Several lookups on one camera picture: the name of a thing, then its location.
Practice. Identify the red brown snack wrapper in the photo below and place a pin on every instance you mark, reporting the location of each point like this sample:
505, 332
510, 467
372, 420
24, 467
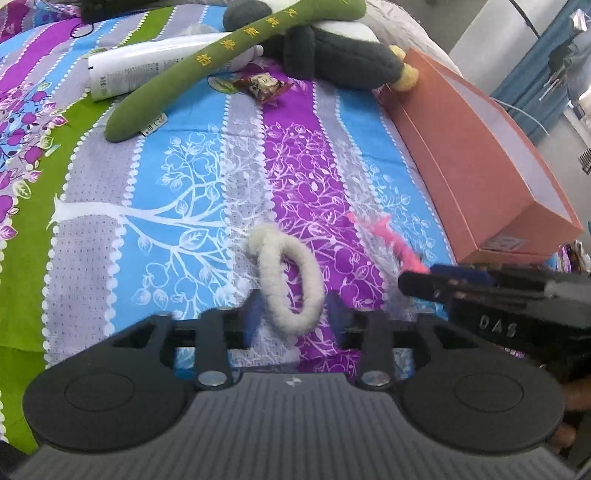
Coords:
263, 87

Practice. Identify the blue curtain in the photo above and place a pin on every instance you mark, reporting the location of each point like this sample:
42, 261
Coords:
521, 69

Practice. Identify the colourful printed bed sheet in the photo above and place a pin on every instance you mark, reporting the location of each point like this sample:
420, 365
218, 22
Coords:
184, 184

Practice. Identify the grey duvet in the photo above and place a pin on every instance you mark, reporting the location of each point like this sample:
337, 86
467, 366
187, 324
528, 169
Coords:
415, 27

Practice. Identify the panda plush toy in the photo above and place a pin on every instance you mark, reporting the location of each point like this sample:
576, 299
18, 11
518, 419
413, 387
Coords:
341, 55

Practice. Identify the colourful foil packet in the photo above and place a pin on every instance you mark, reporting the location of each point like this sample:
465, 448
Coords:
575, 256

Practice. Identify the small green white packet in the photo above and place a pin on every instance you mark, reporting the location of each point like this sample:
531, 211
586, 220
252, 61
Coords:
221, 84

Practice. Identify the hanging denim jacket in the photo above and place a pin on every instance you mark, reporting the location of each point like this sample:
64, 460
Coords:
568, 60

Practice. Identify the person's right hand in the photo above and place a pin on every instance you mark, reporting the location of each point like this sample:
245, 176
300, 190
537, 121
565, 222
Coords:
575, 397

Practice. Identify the white tube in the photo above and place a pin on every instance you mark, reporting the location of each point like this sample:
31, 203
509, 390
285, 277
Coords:
138, 64

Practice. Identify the pink fuzzy hair band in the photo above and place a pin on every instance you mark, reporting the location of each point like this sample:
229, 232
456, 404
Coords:
406, 251

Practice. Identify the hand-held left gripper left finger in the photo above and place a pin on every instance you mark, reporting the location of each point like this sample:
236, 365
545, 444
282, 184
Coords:
253, 316

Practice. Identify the orange cardboard box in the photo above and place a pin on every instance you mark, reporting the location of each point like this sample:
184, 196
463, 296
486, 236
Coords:
452, 152

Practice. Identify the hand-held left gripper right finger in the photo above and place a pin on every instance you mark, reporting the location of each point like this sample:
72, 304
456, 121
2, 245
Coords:
334, 316

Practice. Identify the green plush stick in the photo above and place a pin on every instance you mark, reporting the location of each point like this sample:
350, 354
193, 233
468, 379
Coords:
184, 74

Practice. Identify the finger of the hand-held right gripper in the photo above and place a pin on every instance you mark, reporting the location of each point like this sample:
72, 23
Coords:
425, 286
461, 275

